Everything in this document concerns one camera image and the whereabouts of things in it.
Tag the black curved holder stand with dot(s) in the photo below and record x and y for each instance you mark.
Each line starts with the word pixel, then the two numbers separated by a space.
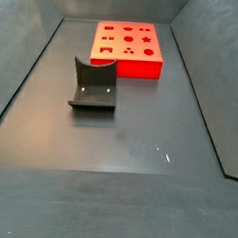
pixel 96 86

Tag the red shape-sorter block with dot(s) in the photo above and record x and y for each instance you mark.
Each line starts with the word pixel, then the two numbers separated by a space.
pixel 134 45

